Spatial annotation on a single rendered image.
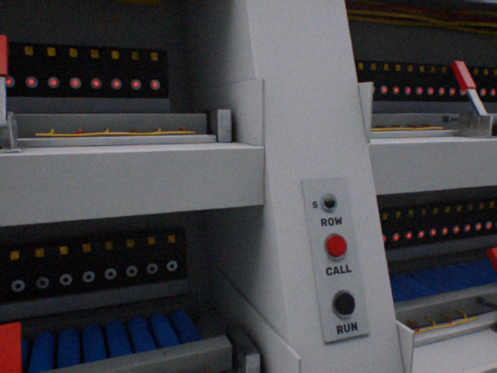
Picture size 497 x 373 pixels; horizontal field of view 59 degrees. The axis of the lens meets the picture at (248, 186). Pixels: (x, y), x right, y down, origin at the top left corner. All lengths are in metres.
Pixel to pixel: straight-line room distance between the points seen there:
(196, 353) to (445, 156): 0.28
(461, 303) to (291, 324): 0.24
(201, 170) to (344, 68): 0.16
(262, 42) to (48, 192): 0.19
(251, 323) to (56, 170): 0.20
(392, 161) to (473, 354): 0.19
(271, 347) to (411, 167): 0.20
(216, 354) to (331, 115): 0.22
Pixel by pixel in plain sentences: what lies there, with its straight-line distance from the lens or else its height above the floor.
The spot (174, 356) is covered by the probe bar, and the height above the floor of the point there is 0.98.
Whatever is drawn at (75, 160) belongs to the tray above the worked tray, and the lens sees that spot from 0.31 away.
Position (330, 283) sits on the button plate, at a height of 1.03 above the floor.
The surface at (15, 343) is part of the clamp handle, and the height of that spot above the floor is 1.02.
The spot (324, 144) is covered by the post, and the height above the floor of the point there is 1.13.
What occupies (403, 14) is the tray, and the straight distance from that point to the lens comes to 0.65.
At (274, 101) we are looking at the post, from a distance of 0.35.
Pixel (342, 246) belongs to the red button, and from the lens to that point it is 0.34.
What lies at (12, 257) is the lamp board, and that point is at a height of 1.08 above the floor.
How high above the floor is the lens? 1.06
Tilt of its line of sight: 8 degrees up
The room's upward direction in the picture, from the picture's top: 7 degrees counter-clockwise
